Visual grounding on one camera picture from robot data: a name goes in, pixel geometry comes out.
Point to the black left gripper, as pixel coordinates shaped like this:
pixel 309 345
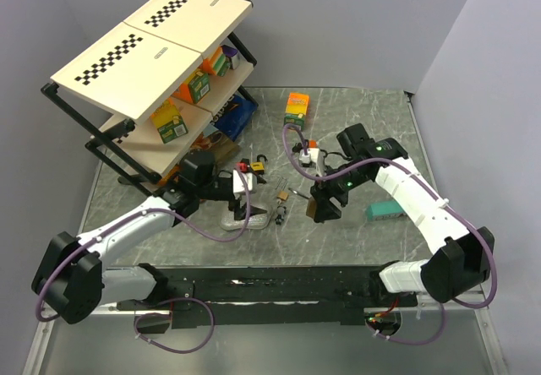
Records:
pixel 239 212

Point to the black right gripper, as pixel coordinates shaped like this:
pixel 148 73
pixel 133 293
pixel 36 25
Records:
pixel 321 192

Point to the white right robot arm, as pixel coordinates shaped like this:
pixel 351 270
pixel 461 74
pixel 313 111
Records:
pixel 460 259

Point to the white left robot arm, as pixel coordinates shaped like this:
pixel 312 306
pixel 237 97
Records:
pixel 75 274

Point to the silver glitter sponge pad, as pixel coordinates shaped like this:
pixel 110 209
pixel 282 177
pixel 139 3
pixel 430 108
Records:
pixel 257 222

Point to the small brass padlock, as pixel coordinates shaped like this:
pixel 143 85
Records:
pixel 281 188

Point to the yellow black padlock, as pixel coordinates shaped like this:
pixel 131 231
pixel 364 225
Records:
pixel 259 165

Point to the teal rectangular box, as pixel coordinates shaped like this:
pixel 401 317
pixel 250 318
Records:
pixel 384 211

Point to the orange snack bag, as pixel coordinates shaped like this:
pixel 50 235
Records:
pixel 169 176

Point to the blue snack bag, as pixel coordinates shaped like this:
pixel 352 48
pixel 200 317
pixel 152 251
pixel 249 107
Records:
pixel 234 116

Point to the orange green box on table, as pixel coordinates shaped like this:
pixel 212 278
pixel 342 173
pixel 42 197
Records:
pixel 297 109

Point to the yellow green box lower shelf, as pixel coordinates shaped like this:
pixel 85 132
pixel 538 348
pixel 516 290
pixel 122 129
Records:
pixel 168 122

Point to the orange green box middle shelf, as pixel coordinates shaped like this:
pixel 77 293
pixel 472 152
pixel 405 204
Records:
pixel 194 88

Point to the orange green box shelf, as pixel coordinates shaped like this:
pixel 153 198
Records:
pixel 194 88
pixel 217 64

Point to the orange green box upper shelf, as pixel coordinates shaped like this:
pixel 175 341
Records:
pixel 217 64

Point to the beige two-tier shelf rack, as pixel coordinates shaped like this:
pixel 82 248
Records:
pixel 112 87

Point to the purple white small box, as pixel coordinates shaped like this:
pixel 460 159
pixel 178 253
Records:
pixel 232 56

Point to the grey figurine keychain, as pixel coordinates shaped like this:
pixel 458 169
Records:
pixel 281 212

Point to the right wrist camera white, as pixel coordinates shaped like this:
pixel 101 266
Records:
pixel 313 158

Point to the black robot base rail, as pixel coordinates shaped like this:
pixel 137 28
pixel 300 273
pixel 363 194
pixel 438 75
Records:
pixel 268 295

